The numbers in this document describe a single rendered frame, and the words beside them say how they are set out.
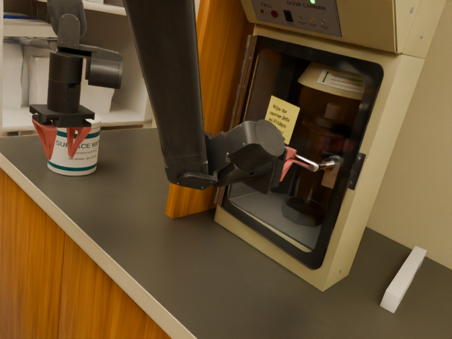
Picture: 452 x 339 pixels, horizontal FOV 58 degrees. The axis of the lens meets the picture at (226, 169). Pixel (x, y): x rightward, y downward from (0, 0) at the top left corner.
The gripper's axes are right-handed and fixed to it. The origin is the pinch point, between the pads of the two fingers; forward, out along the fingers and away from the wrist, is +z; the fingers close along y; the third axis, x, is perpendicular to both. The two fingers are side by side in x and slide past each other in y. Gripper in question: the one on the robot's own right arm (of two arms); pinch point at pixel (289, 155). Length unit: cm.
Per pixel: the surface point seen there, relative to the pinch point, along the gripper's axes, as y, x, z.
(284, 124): 3.8, 5.7, 4.7
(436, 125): 6, -9, 50
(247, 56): 14.4, 19.6, 5.7
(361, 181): -1.8, -11.4, 7.6
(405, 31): 24.4, -11.5, 5.2
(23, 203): -37, 67, -20
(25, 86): -20, 130, 5
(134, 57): -4, 123, 49
